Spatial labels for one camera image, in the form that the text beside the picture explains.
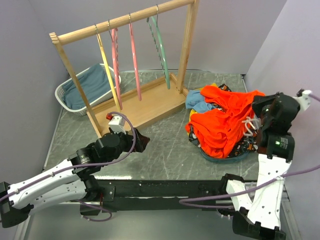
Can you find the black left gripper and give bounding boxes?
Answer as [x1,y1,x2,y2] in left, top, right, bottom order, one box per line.
[102,126,150,166]

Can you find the orange shorts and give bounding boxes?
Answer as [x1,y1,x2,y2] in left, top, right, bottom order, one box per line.
[185,85,265,159]

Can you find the green hanger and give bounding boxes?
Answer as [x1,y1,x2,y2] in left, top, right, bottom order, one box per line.
[146,5,171,90]

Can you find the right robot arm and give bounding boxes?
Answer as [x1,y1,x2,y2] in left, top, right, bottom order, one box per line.
[218,92,300,240]

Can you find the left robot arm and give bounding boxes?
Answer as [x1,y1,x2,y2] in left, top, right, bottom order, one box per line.
[0,129,150,228]

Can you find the camouflage patterned shorts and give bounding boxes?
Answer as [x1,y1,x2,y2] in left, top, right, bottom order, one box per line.
[187,84,257,159]

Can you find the yellow hanger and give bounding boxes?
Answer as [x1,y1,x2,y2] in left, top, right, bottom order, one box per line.
[94,24,121,112]

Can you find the pink hanger left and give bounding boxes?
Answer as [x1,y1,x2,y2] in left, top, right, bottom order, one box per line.
[110,28,123,111]

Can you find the pink hanger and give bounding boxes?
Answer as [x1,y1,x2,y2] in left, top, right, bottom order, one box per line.
[110,28,123,111]
[128,13,142,101]

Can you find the pink hanger right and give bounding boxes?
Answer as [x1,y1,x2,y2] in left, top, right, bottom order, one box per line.
[128,13,142,101]

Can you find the wooden clothes rack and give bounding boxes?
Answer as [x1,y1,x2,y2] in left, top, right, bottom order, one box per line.
[49,0,199,137]

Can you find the yellow garment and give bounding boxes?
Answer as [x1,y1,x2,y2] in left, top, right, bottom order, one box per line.
[188,82,221,121]

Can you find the teal round tray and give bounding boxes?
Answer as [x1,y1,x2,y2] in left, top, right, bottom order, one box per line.
[198,148,249,164]

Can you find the white laundry basket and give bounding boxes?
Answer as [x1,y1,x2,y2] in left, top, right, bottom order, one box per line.
[54,63,122,117]

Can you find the light blue garment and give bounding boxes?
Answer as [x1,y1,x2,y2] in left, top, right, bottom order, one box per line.
[185,90,216,114]

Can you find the blue-grey cloth in basket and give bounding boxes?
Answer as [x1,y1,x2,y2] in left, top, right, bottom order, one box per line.
[61,64,117,111]

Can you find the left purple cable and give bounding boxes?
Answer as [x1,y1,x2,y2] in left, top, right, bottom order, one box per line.
[0,111,138,204]

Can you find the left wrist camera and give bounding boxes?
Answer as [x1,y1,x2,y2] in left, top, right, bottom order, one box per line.
[106,113,126,134]

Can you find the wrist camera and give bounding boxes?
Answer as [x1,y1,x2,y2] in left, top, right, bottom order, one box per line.
[106,113,126,134]
[293,88,312,112]

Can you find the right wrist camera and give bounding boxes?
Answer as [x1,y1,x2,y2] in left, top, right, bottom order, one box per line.
[293,88,312,112]

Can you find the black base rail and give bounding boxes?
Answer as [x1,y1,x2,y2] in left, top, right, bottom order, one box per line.
[79,178,248,217]

